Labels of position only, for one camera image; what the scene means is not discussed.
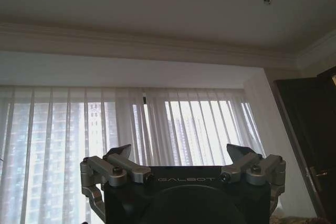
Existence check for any white sheer curtain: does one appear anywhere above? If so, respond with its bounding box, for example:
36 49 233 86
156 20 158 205
0 84 266 224

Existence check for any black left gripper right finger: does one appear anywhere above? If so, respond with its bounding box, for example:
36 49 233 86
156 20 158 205
219 143 287 212

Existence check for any brass door handle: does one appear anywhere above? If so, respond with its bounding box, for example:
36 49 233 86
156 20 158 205
310 166 329 186

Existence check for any white curtain pelmet box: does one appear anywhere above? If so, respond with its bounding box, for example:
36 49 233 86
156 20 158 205
0 50 265 90

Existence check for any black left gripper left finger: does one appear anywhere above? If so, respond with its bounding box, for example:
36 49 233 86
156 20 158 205
79 143 154 220

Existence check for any dark wooden door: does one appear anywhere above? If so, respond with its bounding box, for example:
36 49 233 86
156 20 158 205
272 67 336 218

